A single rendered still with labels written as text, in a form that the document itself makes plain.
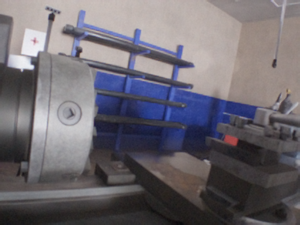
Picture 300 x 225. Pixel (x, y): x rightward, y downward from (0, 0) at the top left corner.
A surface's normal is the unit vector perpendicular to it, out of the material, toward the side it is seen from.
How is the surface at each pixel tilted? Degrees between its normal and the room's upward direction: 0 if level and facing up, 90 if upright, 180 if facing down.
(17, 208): 90
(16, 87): 51
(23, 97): 58
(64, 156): 105
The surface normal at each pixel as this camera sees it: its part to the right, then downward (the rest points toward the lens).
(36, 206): 0.52, 0.21
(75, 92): 0.54, -0.31
